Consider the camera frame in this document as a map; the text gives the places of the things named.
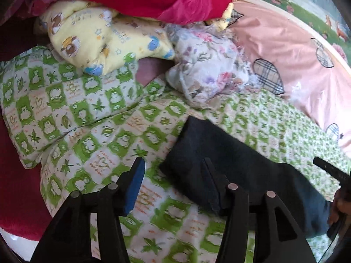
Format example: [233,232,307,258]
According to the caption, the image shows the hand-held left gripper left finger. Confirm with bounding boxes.
[30,157,146,263]

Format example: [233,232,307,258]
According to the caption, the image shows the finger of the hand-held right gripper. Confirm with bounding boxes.
[313,157,349,185]

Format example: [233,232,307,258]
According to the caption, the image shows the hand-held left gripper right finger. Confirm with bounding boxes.
[204,158,316,263]

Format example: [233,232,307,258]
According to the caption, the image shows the dark navy pants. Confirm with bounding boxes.
[159,116,338,239]

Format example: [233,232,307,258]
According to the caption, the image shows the person's right hand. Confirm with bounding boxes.
[328,188,346,225]

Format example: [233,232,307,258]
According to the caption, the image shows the green checked bed sheet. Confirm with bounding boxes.
[40,77,351,263]

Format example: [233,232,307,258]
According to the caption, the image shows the green checked pillow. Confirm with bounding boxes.
[0,45,165,169]

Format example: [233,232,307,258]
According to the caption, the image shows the dark red blanket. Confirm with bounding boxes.
[0,115,53,242]

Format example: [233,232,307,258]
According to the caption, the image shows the pink quilt with plaid hearts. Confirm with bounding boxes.
[227,1,351,149]

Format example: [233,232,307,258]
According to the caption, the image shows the floral print cloth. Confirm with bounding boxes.
[164,23,261,102]

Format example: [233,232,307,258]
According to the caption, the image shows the yellow cartoon print blanket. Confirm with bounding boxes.
[34,0,235,76]

